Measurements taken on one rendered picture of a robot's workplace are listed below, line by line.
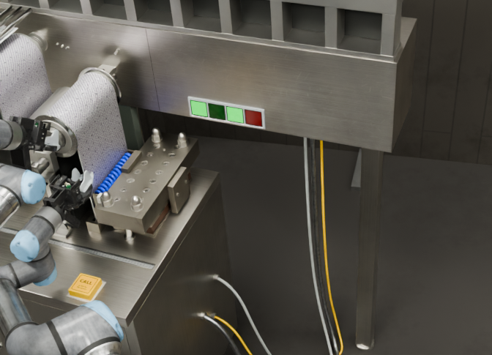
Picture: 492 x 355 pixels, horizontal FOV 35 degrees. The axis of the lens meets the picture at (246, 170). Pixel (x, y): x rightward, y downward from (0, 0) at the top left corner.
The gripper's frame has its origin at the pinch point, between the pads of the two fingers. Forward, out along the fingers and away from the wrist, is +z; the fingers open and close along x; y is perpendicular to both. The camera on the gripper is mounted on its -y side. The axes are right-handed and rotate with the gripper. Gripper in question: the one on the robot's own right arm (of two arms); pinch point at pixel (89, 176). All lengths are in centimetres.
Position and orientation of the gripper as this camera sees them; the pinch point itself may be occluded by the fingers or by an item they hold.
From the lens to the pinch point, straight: 237.9
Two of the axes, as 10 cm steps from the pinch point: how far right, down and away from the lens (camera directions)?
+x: -9.3, -1.8, 3.3
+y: -0.7, -7.7, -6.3
